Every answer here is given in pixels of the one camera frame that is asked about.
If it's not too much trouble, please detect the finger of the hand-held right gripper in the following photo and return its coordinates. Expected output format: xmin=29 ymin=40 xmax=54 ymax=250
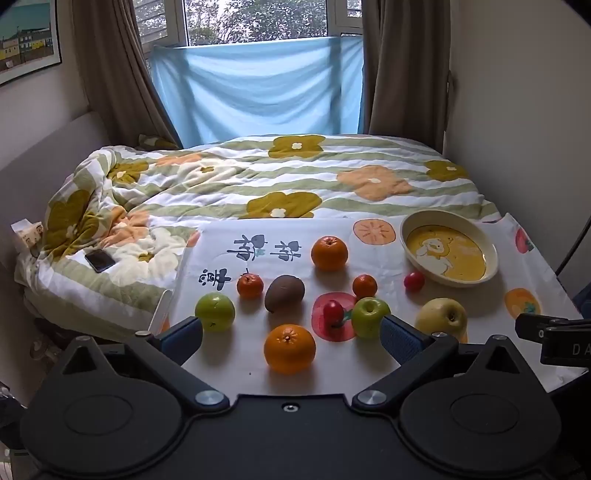
xmin=515 ymin=313 xmax=556 ymax=343

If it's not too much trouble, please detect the yellow apple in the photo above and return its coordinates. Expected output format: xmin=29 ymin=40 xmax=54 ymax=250
xmin=415 ymin=298 xmax=468 ymax=341

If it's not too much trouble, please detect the window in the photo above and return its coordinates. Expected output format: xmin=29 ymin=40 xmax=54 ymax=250
xmin=133 ymin=0 xmax=365 ymax=58

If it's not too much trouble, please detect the grey bed headboard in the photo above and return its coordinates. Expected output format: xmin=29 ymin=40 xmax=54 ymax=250
xmin=0 ymin=110 xmax=114 ymax=278

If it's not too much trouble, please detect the white persimmon print cloth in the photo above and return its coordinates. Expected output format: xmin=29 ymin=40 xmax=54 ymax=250
xmin=159 ymin=212 xmax=583 ymax=398

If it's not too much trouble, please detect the framed wall poster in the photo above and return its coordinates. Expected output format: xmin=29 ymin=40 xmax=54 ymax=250
xmin=0 ymin=0 xmax=64 ymax=86

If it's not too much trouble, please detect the small white printed box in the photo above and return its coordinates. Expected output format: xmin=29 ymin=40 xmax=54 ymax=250
xmin=11 ymin=220 xmax=45 ymax=257

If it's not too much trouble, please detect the brown kiwi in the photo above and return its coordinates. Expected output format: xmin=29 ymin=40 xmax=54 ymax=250
xmin=264 ymin=274 xmax=306 ymax=312

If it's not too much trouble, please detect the green apple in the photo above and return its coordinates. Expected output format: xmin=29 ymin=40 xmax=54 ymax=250
xmin=351 ymin=297 xmax=391 ymax=339
xmin=195 ymin=292 xmax=236 ymax=332

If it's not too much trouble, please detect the black smartphone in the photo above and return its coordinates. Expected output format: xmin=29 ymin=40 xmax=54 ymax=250
xmin=84 ymin=250 xmax=116 ymax=273

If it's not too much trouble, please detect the floral pillow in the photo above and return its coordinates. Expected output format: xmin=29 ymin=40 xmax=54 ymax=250
xmin=137 ymin=134 xmax=179 ymax=151

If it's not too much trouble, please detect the floral striped blanket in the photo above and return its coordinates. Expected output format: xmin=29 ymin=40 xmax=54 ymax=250
xmin=16 ymin=134 xmax=502 ymax=343

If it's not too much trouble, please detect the yellow duck print bowl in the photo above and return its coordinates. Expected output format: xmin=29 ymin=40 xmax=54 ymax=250
xmin=399 ymin=210 xmax=499 ymax=288

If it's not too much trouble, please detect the large orange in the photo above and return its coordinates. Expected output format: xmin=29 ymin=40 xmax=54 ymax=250
xmin=311 ymin=236 xmax=349 ymax=271
xmin=263 ymin=324 xmax=317 ymax=374

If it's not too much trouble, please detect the brown curtain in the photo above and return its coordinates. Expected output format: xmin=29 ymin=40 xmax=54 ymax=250
xmin=361 ymin=0 xmax=451 ymax=154
xmin=71 ymin=0 xmax=184 ymax=149

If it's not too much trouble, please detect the small tangerine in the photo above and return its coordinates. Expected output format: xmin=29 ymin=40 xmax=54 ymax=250
xmin=352 ymin=274 xmax=378 ymax=299
xmin=237 ymin=272 xmax=264 ymax=300

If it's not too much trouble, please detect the blue window cloth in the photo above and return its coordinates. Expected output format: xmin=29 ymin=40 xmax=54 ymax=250
xmin=151 ymin=36 xmax=365 ymax=149

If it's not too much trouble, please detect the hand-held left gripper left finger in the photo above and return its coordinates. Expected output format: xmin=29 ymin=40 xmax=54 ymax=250
xmin=59 ymin=316 xmax=230 ymax=414

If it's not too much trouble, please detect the black cable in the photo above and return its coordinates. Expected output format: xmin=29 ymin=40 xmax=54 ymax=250
xmin=554 ymin=217 xmax=586 ymax=278

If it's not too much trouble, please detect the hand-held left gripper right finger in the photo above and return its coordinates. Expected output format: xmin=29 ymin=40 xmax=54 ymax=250
xmin=352 ymin=314 xmax=529 ymax=411

